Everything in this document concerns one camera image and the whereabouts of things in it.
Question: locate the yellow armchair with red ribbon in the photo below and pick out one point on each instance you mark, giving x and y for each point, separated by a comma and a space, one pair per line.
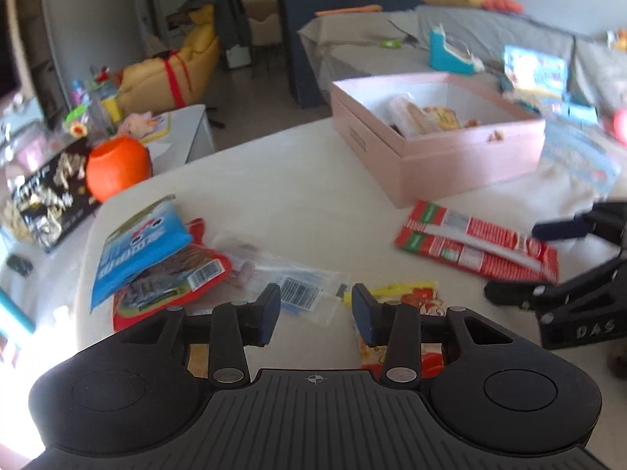
166, 73

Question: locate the black gold-printed snack bag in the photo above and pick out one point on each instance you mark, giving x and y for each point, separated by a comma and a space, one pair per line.
49, 191

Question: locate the long orange cushion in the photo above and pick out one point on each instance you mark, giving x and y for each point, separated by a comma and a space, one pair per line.
348, 10

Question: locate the white low cabinet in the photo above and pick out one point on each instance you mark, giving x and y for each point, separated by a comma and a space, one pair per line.
191, 129

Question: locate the yellow red snack packet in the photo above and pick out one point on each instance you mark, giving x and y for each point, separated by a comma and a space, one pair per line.
411, 298

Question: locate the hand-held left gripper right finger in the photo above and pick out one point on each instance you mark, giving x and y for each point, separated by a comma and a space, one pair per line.
365, 318

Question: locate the pink plush toy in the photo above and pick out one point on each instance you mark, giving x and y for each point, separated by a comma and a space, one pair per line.
136, 123

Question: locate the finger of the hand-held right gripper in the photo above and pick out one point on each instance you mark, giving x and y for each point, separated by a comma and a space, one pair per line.
563, 229
524, 293

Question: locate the orange yellow snack packet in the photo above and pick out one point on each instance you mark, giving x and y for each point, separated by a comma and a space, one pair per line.
441, 117

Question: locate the dark grey hanging coat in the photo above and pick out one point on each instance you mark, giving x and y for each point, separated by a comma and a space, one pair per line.
228, 14

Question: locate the orange pillow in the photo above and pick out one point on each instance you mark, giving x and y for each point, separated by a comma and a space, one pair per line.
502, 5

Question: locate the blue snack packet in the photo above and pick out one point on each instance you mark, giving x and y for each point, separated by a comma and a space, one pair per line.
137, 245

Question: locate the small green toy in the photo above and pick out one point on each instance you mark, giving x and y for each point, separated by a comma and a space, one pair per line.
392, 43

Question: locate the red packet with brown snack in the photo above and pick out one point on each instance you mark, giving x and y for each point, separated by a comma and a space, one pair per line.
161, 279

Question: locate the navy blue partition cabinet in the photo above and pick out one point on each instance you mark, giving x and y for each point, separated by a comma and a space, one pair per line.
313, 5

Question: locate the clear barcode snack packet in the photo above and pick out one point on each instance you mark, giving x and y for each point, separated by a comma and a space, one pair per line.
299, 293

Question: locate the flat blue cartoon packaging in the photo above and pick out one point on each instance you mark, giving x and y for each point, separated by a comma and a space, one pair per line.
583, 156

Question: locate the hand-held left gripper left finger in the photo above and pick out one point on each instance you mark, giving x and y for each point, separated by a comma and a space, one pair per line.
268, 316

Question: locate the clear pastry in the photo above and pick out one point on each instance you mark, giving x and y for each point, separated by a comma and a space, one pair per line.
406, 115

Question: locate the orange pumpkin bucket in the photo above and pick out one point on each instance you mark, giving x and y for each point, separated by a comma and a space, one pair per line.
117, 166

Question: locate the grey covered sofa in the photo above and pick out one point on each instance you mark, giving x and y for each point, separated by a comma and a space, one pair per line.
490, 27

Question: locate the teal toy machine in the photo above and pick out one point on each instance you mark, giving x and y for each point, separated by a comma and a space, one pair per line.
448, 56

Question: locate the beige dining chair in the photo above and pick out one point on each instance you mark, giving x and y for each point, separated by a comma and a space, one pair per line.
264, 22

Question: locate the pink gift box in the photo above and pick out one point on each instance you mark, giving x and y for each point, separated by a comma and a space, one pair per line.
465, 161

